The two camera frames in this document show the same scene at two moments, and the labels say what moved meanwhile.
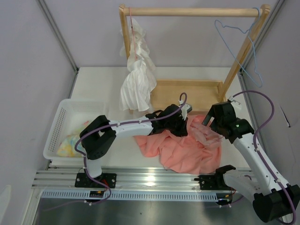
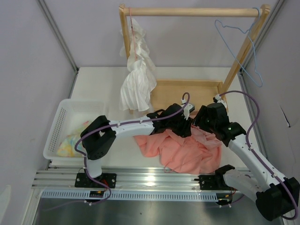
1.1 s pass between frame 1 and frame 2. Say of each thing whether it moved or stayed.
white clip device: moved
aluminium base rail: stayed
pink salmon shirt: stayed
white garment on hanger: stayed
